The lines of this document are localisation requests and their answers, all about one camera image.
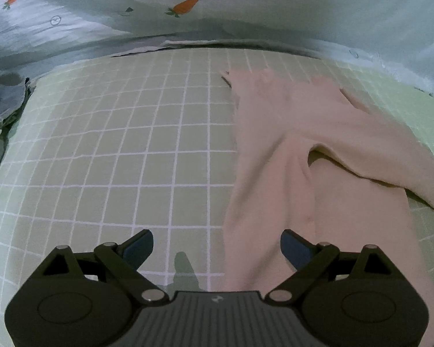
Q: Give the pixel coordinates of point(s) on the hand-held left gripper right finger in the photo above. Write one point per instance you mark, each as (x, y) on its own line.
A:
(296, 248)

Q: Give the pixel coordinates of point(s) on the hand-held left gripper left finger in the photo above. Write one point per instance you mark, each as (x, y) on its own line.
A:
(140, 247)

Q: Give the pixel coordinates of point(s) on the beige pants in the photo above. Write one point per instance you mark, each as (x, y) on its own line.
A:
(275, 151)

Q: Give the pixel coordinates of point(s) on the green grid bedsheet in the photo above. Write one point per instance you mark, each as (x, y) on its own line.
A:
(112, 151)

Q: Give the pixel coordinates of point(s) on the grey t-shirt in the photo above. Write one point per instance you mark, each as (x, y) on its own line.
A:
(3, 97)

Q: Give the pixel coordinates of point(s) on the carrot print blanket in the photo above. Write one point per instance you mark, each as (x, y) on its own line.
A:
(275, 7)

